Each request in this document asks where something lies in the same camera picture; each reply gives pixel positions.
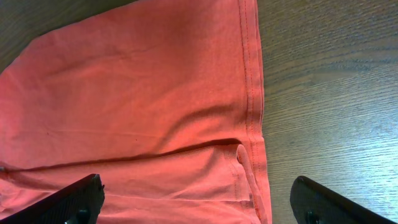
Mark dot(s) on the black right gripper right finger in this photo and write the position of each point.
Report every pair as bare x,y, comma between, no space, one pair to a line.
313,203

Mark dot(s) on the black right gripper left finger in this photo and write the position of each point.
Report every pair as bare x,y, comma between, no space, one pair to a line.
78,203

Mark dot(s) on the orange t-shirt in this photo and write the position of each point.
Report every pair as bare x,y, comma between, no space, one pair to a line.
162,99

